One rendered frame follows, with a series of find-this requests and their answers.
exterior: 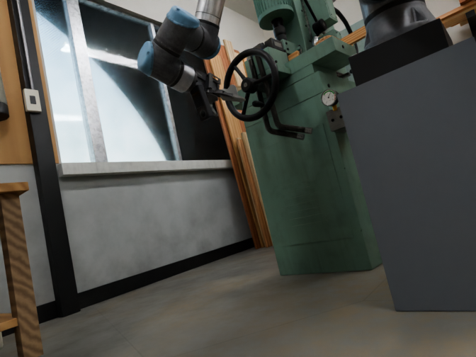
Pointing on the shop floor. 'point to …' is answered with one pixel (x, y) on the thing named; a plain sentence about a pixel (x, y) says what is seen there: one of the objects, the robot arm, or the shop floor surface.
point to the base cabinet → (313, 195)
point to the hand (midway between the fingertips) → (231, 110)
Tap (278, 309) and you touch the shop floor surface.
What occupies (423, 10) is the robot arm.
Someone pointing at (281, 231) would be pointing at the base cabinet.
